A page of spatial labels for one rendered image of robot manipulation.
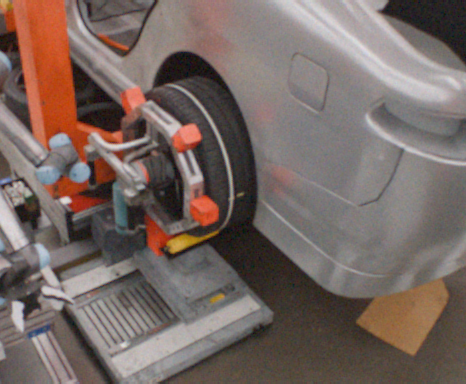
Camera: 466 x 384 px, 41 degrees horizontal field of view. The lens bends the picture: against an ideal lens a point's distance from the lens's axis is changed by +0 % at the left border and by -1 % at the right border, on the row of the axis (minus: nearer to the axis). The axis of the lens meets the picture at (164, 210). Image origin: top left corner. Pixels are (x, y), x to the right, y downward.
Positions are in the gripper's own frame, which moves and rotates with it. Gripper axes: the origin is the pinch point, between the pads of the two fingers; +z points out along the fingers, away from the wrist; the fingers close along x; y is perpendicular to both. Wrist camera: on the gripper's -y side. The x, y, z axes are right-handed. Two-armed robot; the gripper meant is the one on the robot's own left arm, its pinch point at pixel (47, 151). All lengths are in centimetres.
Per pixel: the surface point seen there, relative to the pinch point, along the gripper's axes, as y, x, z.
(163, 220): 4, 50, -29
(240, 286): 17, 110, -32
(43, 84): -24.3, -13.6, 3.0
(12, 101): -20, 25, 125
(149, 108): -33.5, 16.4, -31.3
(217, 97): -48, 31, -49
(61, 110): -18.9, 0.9, 7.1
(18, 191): 22.6, 10.9, 30.7
